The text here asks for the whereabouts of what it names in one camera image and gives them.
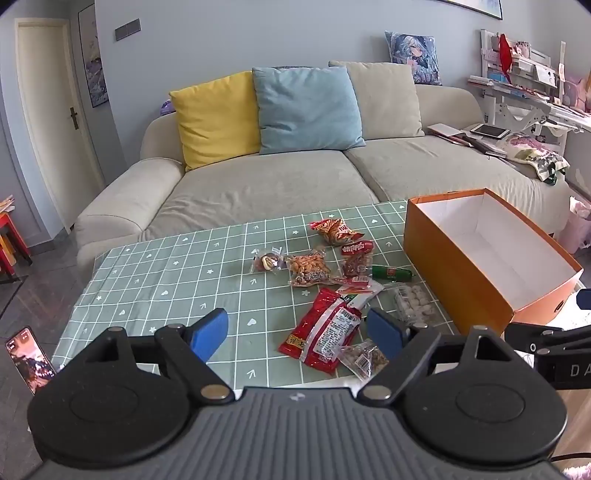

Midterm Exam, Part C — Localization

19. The smartphone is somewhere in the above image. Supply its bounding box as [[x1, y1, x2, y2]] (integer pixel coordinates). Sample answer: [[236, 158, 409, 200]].
[[6, 326, 58, 395]]

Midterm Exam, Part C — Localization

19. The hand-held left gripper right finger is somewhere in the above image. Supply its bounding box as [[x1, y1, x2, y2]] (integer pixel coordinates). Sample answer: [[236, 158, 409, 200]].
[[358, 307, 513, 401]]

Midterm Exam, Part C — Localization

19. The pink bin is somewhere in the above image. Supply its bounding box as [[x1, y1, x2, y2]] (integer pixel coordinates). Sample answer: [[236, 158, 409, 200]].
[[558, 196, 591, 254]]

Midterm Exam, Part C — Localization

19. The floral cushion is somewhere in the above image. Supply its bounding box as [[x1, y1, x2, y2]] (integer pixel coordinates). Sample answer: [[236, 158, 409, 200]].
[[501, 133, 571, 185]]

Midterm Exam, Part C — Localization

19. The small clear nut packet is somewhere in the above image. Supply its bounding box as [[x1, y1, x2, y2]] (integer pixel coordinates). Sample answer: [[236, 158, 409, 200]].
[[337, 339, 391, 381]]

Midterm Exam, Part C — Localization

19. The green sausage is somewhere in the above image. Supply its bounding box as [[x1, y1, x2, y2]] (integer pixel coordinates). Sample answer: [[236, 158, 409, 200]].
[[372, 265, 416, 281]]

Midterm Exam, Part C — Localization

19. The clear packet of pale snacks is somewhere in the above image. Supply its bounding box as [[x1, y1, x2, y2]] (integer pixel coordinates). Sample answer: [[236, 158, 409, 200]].
[[392, 282, 435, 324]]

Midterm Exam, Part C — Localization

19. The red hanging ornament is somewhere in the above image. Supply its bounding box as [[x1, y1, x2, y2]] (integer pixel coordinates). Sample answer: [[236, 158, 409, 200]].
[[498, 33, 514, 73]]

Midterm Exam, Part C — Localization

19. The white door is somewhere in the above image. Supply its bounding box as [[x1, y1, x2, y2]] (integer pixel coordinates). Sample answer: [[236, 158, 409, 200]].
[[14, 17, 105, 232]]

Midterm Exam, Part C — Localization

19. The beige pillow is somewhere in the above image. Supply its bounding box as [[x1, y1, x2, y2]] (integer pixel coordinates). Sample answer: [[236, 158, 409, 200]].
[[329, 61, 426, 139]]

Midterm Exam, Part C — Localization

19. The pile of books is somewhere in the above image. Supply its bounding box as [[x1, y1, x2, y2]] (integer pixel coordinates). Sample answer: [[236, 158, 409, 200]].
[[427, 122, 509, 160]]

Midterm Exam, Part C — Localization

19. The white desk with shelf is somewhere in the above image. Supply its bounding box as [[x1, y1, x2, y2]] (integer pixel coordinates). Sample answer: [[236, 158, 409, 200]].
[[466, 28, 591, 158]]

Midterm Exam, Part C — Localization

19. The small clear chocolate packet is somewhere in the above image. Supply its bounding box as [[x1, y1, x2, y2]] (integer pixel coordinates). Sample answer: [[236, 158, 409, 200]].
[[252, 248, 287, 274]]

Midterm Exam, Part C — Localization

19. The large red snack packet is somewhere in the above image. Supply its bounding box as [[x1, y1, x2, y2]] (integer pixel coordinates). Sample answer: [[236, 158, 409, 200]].
[[278, 287, 363, 367]]

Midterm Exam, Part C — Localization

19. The clear packet of orange snacks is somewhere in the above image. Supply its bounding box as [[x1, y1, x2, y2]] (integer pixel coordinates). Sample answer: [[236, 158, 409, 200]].
[[285, 249, 342, 288]]

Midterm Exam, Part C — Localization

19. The light blue pillow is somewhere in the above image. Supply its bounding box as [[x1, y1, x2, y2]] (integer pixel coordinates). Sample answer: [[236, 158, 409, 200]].
[[252, 66, 366, 155]]

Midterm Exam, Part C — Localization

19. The red stool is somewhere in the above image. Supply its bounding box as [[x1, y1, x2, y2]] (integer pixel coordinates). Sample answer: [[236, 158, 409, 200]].
[[0, 213, 33, 278]]

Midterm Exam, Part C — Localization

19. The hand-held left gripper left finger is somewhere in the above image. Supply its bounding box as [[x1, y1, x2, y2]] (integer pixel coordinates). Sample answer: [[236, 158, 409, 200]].
[[85, 308, 232, 403]]

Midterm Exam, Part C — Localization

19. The wall poster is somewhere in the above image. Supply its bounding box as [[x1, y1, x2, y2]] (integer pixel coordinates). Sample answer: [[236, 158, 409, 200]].
[[78, 0, 109, 109]]

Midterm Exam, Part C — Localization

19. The red striped snack packet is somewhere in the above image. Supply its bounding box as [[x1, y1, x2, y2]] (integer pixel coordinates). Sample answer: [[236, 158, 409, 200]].
[[309, 218, 365, 245]]

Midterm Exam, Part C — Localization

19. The red dried fruit packet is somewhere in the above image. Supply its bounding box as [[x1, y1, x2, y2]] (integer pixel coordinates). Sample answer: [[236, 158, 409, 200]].
[[341, 240, 376, 278]]

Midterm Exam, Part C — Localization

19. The orange cardboard box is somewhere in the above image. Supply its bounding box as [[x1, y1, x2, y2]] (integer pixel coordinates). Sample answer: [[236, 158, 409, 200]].
[[404, 188, 584, 336]]

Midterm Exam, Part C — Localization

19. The framed wall picture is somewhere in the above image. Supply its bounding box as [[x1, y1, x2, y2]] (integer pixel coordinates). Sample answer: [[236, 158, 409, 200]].
[[438, 0, 504, 20]]

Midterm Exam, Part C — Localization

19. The white and red snack packet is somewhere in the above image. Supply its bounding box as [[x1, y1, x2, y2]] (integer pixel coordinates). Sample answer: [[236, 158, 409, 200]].
[[335, 279, 385, 309]]

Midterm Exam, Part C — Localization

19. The green checked tablecloth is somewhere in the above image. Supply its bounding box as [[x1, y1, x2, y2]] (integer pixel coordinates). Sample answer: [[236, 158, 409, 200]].
[[51, 199, 467, 384]]

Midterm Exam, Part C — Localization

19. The yellow pillow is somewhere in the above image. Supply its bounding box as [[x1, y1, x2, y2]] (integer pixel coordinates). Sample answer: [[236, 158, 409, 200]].
[[169, 71, 262, 172]]

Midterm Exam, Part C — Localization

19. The white tablet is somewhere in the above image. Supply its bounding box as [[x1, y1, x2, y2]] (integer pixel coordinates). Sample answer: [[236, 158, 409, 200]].
[[470, 123, 511, 140]]

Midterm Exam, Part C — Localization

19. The grey switch panel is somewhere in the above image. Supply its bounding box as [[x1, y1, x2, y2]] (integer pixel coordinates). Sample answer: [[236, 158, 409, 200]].
[[115, 18, 140, 41]]

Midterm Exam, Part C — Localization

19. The beige sofa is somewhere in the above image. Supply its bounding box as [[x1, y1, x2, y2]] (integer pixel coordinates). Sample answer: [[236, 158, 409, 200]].
[[74, 60, 571, 278]]

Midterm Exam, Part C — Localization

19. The anime print pillow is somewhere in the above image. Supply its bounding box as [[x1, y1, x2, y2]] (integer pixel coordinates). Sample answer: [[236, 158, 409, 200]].
[[385, 31, 443, 86]]

